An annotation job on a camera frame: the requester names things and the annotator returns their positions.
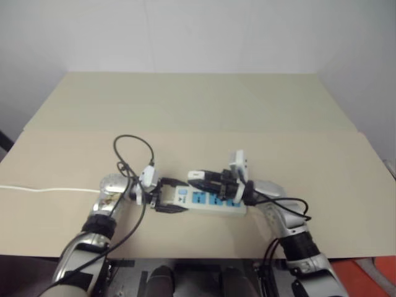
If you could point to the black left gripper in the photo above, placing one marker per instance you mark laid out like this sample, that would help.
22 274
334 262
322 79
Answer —
155 194

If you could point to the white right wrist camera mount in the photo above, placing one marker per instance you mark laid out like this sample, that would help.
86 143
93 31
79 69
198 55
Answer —
238 159

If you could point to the dark rounded shape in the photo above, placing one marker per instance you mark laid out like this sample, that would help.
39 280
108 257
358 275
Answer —
161 281

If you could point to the white blue power strip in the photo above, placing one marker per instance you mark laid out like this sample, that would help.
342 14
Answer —
201 198

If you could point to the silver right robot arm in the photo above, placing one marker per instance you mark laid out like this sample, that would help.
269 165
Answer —
294 222

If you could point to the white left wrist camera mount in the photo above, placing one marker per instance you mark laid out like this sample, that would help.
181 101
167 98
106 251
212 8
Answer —
150 176

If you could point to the orange object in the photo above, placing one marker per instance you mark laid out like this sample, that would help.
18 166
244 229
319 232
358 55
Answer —
383 278

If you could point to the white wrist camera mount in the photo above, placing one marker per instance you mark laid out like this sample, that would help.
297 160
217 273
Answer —
238 159
150 176

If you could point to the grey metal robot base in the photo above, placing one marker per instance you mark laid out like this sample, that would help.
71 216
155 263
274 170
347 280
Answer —
198 278

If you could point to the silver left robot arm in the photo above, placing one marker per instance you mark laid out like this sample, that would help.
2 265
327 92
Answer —
106 185

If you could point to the white charger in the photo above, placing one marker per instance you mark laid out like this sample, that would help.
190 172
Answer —
195 175

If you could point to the dark object at edge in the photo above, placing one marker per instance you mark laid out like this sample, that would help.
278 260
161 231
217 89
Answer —
3 140

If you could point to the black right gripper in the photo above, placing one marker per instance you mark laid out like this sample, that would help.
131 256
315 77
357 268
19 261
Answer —
228 185

